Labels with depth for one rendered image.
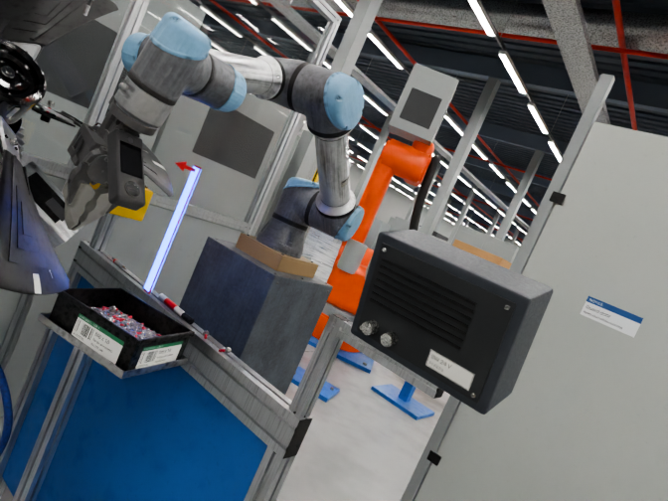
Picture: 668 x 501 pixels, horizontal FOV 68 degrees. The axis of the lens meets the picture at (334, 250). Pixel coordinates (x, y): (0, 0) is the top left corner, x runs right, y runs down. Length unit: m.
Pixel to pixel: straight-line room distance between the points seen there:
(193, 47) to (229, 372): 0.63
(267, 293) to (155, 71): 0.76
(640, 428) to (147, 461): 1.69
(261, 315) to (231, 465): 0.46
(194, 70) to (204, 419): 0.70
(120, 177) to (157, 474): 0.72
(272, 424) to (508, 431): 1.46
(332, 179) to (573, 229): 1.24
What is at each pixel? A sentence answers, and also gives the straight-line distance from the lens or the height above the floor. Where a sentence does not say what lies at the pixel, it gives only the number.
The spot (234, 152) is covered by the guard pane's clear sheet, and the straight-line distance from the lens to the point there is 2.23.
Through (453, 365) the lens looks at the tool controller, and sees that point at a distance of 0.77.
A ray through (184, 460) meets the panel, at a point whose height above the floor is 0.61.
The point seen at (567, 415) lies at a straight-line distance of 2.23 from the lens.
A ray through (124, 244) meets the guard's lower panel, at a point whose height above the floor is 0.78.
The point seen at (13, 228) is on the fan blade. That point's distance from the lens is 0.90.
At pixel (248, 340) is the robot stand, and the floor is 0.80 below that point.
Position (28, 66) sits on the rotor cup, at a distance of 1.02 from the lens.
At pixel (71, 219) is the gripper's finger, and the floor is 1.05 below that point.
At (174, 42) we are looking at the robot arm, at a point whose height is 1.35.
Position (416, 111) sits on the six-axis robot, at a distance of 4.84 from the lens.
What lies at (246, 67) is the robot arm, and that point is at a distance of 1.09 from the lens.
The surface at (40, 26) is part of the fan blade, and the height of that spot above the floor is 1.32.
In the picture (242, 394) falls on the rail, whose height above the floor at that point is 0.82.
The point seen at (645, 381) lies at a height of 1.11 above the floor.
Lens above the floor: 1.23
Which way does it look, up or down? 5 degrees down
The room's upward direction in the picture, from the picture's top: 24 degrees clockwise
